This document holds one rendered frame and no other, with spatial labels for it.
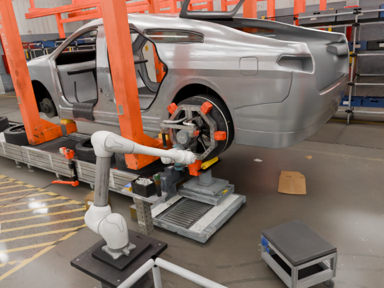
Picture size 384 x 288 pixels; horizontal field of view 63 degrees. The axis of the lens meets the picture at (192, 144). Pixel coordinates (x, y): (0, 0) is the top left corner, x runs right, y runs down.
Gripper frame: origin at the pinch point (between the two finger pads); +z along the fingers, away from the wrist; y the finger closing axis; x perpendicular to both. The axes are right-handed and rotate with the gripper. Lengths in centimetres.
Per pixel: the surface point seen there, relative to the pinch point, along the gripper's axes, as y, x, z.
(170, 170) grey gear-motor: -44, -41, 16
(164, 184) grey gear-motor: -40, -50, 0
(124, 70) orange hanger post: -60, 68, -14
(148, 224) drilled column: -30, -72, -39
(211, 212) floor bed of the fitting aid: 7, -75, 11
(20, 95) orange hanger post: -258, 36, -16
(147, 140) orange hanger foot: -62, -7, 6
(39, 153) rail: -264, -47, -8
